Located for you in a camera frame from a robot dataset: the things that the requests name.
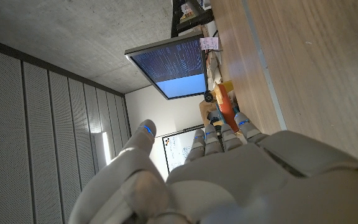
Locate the teal blue box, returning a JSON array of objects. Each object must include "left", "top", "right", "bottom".
[{"left": 214, "top": 103, "right": 241, "bottom": 125}]

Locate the orange bottle with yellow cap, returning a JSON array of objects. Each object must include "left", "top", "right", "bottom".
[{"left": 213, "top": 80, "right": 240, "bottom": 133}]

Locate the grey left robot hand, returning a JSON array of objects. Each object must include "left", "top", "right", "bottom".
[{"left": 68, "top": 112, "right": 358, "bottom": 224}]

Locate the pink sticky note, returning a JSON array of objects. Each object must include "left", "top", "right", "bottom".
[{"left": 200, "top": 37, "right": 219, "bottom": 51}]

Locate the brown cardboard box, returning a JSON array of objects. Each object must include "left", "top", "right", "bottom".
[{"left": 199, "top": 100, "right": 218, "bottom": 128}]

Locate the white paper stack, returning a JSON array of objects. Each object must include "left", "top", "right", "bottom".
[{"left": 206, "top": 49, "right": 224, "bottom": 91}]

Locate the whiteboard with black frame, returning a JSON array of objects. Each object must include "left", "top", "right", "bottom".
[{"left": 162, "top": 124, "right": 205, "bottom": 174}]

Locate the computer monitor with blue screen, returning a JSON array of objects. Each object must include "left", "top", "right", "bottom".
[{"left": 124, "top": 30, "right": 209, "bottom": 101}]

